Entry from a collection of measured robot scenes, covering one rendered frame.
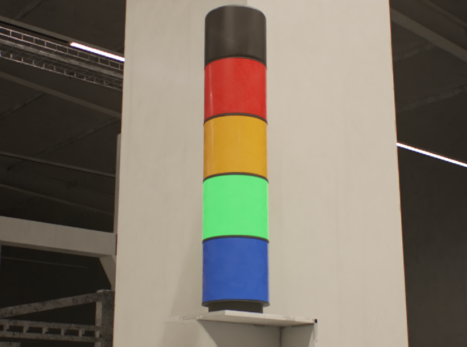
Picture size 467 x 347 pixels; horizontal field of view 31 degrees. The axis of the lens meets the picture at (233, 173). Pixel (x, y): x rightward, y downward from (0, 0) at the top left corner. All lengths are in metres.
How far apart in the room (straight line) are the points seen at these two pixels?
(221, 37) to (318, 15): 0.24
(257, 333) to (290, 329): 0.03
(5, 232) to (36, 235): 0.47
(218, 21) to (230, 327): 0.29
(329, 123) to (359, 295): 0.20
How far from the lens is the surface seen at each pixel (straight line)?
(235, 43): 0.81
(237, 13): 0.82
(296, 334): 0.79
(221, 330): 0.76
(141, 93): 1.08
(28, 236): 12.18
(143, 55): 1.10
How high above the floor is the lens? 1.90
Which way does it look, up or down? 16 degrees up
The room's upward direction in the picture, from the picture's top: straight up
